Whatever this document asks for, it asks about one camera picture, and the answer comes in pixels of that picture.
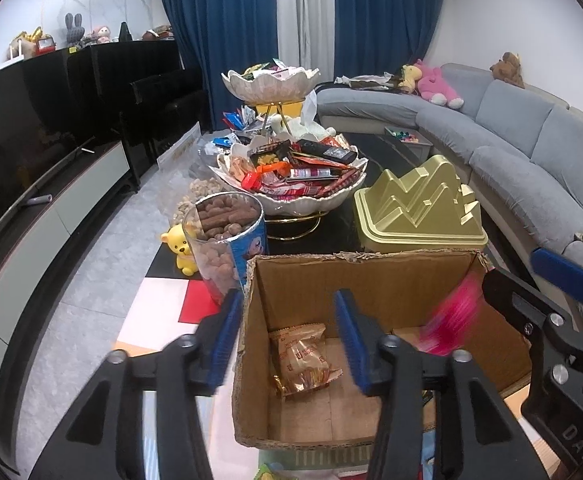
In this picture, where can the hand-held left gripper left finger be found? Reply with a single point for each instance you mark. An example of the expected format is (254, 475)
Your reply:
(224, 340)

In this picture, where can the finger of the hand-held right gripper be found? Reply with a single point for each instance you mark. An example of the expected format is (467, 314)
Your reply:
(526, 310)
(566, 272)

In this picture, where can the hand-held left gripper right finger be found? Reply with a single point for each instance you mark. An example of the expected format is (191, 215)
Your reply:
(351, 340)

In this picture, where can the tan snack packet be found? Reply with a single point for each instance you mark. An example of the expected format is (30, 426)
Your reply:
(301, 360)

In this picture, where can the pink snack packet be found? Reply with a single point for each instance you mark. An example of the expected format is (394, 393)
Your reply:
(451, 320)

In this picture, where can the brown cardboard box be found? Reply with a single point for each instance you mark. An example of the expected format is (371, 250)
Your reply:
(296, 285)

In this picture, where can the pile of wrapped snacks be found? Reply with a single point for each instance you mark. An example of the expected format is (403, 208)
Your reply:
(266, 69)
(296, 165)

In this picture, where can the clear jar with blue label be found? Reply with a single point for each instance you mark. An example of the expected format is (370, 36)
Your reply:
(221, 255)

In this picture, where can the yellow bear toy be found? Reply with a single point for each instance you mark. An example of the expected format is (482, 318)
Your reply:
(181, 250)

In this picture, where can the clear bag of nuts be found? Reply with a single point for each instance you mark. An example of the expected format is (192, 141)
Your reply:
(196, 195)

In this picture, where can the tiered white bowl stand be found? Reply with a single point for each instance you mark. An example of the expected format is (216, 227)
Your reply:
(291, 205)

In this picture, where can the gold lidded cookie tin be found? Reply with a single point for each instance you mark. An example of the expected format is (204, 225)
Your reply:
(416, 200)

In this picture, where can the grey sectional sofa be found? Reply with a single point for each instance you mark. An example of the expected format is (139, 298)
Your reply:
(511, 125)

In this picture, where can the grey storage bin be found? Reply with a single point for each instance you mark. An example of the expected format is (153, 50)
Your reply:
(419, 147)

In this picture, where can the grey television cabinet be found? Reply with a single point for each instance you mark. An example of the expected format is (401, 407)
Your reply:
(81, 195)

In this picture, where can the brown plush toy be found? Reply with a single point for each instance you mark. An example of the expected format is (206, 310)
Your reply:
(509, 67)

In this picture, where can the pink plush toy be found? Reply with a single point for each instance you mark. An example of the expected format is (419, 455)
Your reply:
(434, 82)

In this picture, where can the grey remote control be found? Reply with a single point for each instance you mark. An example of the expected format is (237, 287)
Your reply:
(39, 199)

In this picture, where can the white plastic bag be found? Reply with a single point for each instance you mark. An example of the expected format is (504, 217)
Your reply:
(311, 110)

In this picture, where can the yellow plastic chair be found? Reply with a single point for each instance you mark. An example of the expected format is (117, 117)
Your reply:
(294, 108)

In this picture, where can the yellow plush toy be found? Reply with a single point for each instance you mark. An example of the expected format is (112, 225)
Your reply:
(410, 74)

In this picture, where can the pile of clothes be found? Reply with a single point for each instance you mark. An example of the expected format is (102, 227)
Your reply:
(366, 80)

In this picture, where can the black curved television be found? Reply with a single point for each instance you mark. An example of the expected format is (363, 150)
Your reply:
(16, 145)

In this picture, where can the black upright piano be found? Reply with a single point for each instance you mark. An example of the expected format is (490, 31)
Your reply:
(136, 60)

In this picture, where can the blue curtain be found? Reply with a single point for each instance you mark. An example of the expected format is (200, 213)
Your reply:
(386, 20)
(221, 35)

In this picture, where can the brown football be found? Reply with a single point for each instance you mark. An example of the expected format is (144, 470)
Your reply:
(154, 35)

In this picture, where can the black metronome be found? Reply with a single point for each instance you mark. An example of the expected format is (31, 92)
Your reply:
(125, 32)

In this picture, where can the pink doll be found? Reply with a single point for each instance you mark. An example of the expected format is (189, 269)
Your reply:
(102, 35)

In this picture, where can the white sheer curtain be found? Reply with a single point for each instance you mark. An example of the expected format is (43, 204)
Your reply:
(304, 10)

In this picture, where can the grey bunny plush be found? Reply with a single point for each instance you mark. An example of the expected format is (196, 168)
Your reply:
(74, 32)

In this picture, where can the red box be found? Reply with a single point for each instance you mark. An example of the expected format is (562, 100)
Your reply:
(45, 46)

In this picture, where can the gold foil balloon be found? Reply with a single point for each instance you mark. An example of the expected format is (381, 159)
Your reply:
(34, 35)

